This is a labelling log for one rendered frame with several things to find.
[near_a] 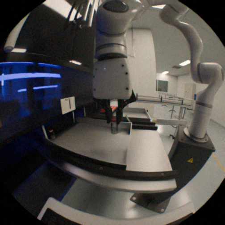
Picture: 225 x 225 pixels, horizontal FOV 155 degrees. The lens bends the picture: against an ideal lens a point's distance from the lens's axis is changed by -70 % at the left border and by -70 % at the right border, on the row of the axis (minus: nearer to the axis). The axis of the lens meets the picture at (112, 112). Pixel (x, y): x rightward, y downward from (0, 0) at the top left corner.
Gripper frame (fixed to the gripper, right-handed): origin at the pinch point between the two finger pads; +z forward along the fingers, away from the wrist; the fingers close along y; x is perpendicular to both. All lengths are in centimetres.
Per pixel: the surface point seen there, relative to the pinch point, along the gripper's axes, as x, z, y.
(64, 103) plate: 0.0, -3.5, -20.5
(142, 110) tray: 51, 13, 10
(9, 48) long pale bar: -21.4, -18.9, -11.6
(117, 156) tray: -4.1, 12.0, 1.9
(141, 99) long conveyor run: 128, 15, 10
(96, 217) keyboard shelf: -23.3, 19.1, 2.3
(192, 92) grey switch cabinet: 554, -4, 418
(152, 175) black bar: -10.2, 10.3, 12.3
